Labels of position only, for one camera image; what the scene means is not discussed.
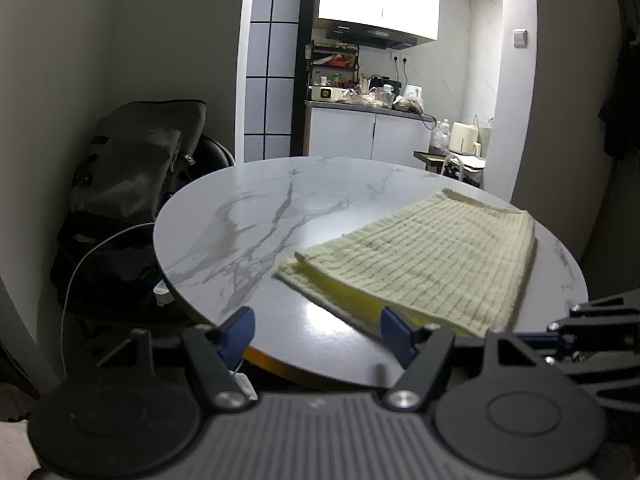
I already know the white small kitchen appliance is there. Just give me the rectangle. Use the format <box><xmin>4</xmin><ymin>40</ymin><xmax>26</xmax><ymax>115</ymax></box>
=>
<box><xmin>310</xmin><ymin>86</ymin><xmax>347</xmax><ymax>102</ymax></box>

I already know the black framed glass door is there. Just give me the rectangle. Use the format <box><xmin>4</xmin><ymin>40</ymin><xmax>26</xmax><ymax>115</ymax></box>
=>
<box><xmin>244</xmin><ymin>0</ymin><xmax>314</xmax><ymax>162</ymax></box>

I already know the black spice rack shelf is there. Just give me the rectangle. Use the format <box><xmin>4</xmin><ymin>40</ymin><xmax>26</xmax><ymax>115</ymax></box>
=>
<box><xmin>305</xmin><ymin>41</ymin><xmax>360</xmax><ymax>88</ymax></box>

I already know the black bag on chair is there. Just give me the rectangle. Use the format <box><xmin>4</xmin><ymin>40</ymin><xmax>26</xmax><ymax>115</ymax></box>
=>
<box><xmin>67</xmin><ymin>100</ymin><xmax>235</xmax><ymax>243</ymax></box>

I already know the white electric kettle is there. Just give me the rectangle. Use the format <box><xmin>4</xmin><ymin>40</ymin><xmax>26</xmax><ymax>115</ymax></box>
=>
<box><xmin>404</xmin><ymin>84</ymin><xmax>423</xmax><ymax>102</ymax></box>

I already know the white lower kitchen cabinet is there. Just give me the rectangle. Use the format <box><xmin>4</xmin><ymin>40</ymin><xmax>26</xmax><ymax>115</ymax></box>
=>
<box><xmin>303</xmin><ymin>102</ymin><xmax>434</xmax><ymax>169</ymax></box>

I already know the black range hood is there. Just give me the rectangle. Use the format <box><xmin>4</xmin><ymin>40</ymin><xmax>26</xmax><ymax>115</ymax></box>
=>
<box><xmin>326</xmin><ymin>21</ymin><xmax>418</xmax><ymax>50</ymax></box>

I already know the pale yellow knitted towel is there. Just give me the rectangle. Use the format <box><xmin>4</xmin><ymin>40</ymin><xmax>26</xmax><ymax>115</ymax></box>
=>
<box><xmin>276</xmin><ymin>188</ymin><xmax>537</xmax><ymax>337</ymax></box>

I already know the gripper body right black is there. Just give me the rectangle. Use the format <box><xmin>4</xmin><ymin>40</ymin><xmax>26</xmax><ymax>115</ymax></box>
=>
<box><xmin>518</xmin><ymin>289</ymin><xmax>639</xmax><ymax>414</ymax></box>

